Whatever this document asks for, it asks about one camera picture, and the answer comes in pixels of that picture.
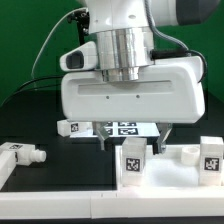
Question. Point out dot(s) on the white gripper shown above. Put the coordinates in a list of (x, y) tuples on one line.
[(168, 91)]

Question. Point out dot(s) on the white square table top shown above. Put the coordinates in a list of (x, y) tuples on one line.
[(178, 167)]

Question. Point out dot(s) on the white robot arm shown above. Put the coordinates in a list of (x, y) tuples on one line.
[(120, 76)]

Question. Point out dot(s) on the marker tag sheet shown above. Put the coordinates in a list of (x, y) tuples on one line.
[(122, 129)]

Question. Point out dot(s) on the white front fence bar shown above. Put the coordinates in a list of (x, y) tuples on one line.
[(135, 203)]

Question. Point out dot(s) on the white fence bar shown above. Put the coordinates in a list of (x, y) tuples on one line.
[(135, 203), (7, 165)]

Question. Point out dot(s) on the white left fence bar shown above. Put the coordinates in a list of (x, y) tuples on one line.
[(7, 165)]

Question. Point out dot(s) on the black camera stand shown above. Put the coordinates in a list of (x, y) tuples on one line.
[(81, 17)]

